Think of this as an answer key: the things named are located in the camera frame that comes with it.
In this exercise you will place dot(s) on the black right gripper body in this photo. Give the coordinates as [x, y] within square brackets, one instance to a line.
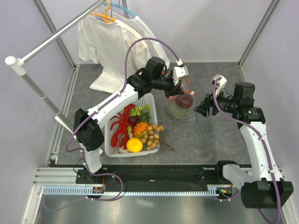
[226, 104]

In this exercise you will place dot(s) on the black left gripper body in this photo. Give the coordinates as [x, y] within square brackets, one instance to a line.
[166, 84]

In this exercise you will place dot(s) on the clear orange-zipper zip bag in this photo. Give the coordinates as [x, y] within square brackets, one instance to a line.
[186, 88]

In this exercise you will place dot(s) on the green netted melon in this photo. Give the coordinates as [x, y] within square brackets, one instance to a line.
[179, 112]

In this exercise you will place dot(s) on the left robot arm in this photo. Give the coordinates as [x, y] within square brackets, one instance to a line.
[88, 124]

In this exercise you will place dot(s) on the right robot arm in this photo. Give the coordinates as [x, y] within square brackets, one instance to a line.
[265, 187]

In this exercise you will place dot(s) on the green leafy vegetable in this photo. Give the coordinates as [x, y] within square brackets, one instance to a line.
[141, 113]

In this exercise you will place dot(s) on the brown longan bunch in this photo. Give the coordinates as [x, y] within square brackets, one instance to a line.
[151, 139]

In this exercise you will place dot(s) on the red toy lobster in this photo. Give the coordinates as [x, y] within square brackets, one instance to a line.
[121, 135]

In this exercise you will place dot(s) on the yellow lemon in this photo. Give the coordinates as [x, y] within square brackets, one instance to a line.
[134, 145]

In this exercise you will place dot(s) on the white t-shirt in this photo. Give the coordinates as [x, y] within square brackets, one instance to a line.
[108, 44]

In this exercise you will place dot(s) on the white garlic bulb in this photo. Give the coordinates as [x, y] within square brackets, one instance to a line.
[123, 151]

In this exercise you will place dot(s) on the orange clothes hanger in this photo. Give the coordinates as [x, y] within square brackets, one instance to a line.
[105, 17]

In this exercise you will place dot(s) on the blue clothes hanger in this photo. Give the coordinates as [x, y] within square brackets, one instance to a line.
[126, 13]

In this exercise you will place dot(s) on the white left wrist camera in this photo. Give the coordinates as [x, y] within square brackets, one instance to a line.
[180, 72]

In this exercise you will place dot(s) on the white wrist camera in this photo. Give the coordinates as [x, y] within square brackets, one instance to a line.
[220, 83]
[180, 72]

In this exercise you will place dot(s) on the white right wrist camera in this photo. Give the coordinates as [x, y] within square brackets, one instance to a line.
[220, 83]

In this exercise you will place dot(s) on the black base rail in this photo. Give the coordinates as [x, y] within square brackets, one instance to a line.
[156, 177]

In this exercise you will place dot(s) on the blue-grey cable duct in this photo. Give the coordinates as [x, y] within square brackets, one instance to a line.
[92, 191]

